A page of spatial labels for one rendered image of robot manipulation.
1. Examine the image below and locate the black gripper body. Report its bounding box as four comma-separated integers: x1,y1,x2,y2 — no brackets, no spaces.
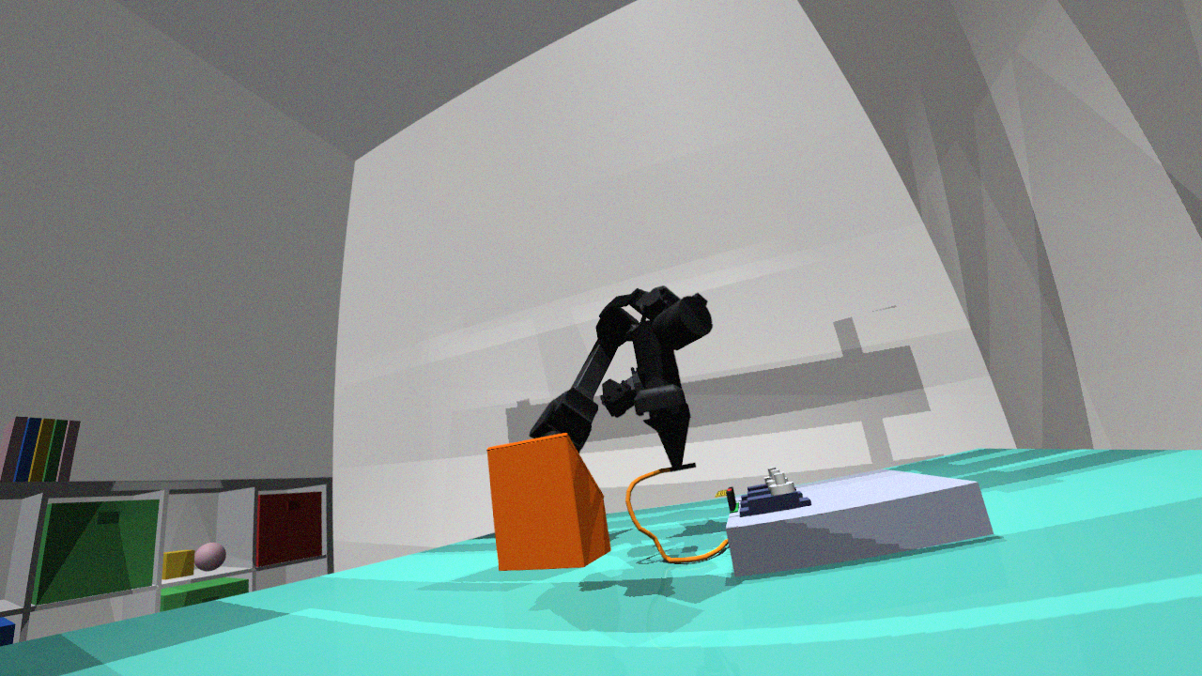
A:
633,355,691,419

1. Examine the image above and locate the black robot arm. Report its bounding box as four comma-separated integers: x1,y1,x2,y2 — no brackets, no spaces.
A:
529,285,713,453

